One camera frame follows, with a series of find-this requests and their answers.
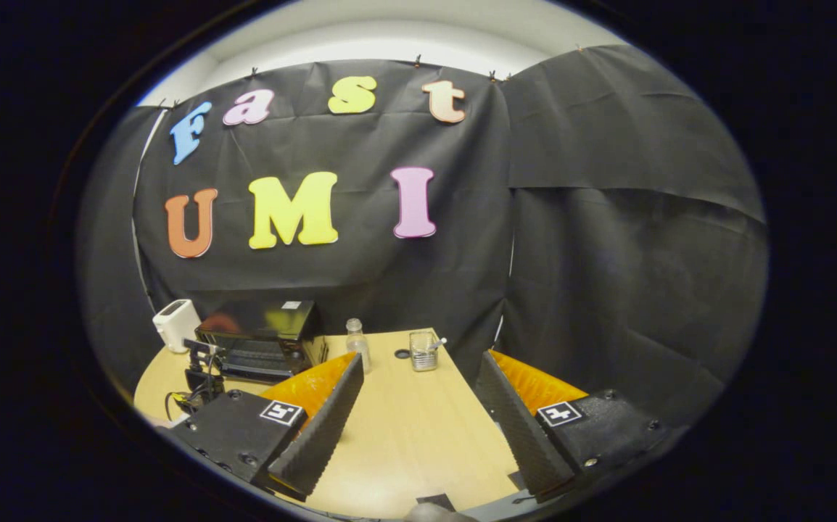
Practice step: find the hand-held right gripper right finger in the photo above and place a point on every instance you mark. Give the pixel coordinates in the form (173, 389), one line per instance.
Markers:
(516, 435)

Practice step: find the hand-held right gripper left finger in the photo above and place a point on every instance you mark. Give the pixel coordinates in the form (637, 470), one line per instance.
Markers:
(320, 438)

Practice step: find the black electric oven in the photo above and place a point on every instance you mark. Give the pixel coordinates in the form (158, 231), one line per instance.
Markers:
(266, 322)

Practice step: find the white toaster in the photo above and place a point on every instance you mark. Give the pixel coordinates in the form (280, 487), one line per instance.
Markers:
(175, 325)

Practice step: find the clear glass bottle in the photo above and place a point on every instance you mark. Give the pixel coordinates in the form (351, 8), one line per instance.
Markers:
(357, 348)

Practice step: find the metal spoon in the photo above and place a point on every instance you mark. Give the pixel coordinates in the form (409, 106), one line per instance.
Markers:
(437, 343)

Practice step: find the clear glass cup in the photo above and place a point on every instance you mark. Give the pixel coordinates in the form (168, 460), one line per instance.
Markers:
(423, 355)

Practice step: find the black backdrop cloth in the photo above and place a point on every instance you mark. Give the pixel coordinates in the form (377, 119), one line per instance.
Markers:
(607, 290)

